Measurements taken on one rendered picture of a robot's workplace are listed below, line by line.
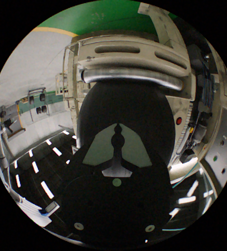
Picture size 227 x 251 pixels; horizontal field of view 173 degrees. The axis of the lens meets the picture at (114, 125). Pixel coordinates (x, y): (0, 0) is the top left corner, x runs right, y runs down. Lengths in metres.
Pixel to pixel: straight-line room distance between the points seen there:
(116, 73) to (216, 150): 0.63
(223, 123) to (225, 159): 0.19
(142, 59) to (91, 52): 0.13
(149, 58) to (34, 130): 11.72
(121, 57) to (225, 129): 0.59
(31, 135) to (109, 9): 11.95
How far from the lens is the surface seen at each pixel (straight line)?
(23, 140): 11.96
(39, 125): 11.66
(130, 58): 0.22
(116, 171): 0.18
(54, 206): 1.25
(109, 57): 0.22
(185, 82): 0.32
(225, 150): 0.58
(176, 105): 0.40
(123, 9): 1.07
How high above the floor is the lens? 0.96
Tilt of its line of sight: 24 degrees up
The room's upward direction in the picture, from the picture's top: 180 degrees counter-clockwise
